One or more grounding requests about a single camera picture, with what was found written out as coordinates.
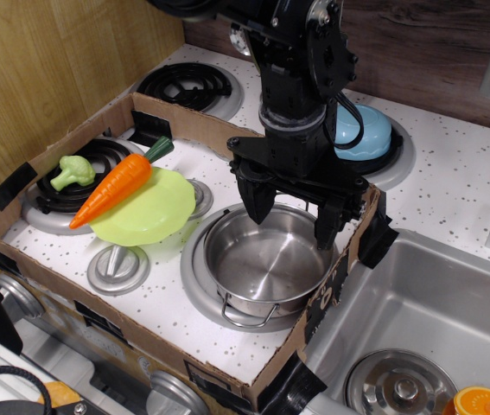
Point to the silver stove knob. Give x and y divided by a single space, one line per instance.
118 270
203 199

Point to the silver panel knob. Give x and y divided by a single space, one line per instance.
18 302
169 395

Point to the silver sink drain plug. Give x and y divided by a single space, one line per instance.
396 381

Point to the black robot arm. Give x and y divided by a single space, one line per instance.
304 65

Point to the brown cardboard fence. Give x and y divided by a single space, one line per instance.
174 318

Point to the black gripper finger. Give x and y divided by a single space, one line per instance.
331 219
258 198

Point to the silver front stove knob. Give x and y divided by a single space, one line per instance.
118 270

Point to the silver sink basin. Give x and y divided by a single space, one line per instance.
424 297

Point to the silver front panel right knob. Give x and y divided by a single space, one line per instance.
169 395

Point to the silver hanging strainer spoon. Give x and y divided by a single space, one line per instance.
238 39

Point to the silver front panel left knob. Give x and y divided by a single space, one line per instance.
18 302

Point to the light green plastic plate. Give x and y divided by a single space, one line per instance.
158 209

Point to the light blue plastic bowl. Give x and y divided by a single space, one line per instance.
376 140

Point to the stainless steel pot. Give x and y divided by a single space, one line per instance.
265 271

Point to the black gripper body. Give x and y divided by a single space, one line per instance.
302 164

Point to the orange slice toy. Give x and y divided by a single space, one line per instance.
473 400

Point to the orange plastic toy carrot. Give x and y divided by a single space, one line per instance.
122 182

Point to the silver middle stove knob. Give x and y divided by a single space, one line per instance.
203 199

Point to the black back-right coil burner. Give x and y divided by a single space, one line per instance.
392 168

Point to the black back-left coil burner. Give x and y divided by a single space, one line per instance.
196 86

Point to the green toy broccoli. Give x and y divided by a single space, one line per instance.
73 169

